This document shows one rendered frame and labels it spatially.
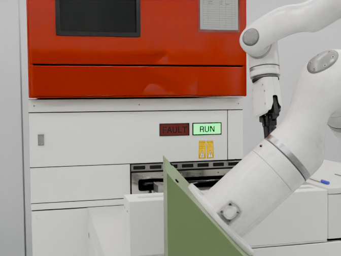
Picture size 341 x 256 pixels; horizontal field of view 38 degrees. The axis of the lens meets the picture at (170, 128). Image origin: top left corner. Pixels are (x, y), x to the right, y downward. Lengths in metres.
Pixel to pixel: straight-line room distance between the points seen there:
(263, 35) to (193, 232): 0.62
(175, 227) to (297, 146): 0.30
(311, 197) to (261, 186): 0.44
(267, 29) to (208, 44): 0.59
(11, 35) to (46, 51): 1.57
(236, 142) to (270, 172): 0.99
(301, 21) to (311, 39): 2.49
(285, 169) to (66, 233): 1.09
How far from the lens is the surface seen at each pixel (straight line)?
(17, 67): 3.34
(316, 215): 1.44
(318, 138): 1.01
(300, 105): 1.03
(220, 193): 1.01
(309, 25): 1.38
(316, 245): 1.46
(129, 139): 1.87
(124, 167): 1.88
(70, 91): 1.79
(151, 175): 1.88
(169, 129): 1.89
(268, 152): 1.01
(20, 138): 3.34
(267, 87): 1.36
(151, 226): 1.28
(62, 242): 1.91
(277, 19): 1.34
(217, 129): 1.95
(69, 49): 1.80
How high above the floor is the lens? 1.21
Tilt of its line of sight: 3 degrees down
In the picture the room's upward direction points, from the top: 1 degrees counter-clockwise
